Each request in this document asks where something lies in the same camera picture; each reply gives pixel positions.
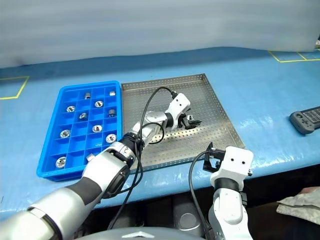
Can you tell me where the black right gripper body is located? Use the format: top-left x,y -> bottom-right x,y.
211,148 -> 227,167

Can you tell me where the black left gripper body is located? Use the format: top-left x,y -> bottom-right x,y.
174,112 -> 192,130

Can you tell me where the perforated steel tray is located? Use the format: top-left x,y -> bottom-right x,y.
120,73 -> 246,172

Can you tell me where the blue plastic compartment tray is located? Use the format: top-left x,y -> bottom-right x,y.
36,80 -> 123,183

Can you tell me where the dark grey rounded shape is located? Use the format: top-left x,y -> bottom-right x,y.
172,194 -> 203,231

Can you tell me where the blue plastic table cover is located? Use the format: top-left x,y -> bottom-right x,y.
0,47 -> 320,221

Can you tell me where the person's beige grey garment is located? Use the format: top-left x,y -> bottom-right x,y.
276,186 -> 320,223

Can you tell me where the grey handheld remote controller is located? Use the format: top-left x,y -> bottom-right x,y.
289,106 -> 320,136

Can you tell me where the grey robot torso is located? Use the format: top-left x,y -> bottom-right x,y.
82,226 -> 208,240

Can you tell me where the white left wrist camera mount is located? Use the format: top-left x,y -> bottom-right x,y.
164,92 -> 191,121

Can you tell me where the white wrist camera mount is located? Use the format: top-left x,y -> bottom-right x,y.
209,146 -> 254,191
164,92 -> 191,121

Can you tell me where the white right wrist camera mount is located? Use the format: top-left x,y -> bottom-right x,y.
209,146 -> 254,191

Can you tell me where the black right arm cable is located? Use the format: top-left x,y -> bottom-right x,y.
188,147 -> 213,238

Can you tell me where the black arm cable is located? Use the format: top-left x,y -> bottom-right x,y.
107,86 -> 177,230
188,147 -> 213,238

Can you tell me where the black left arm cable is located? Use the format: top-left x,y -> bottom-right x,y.
107,86 -> 177,230

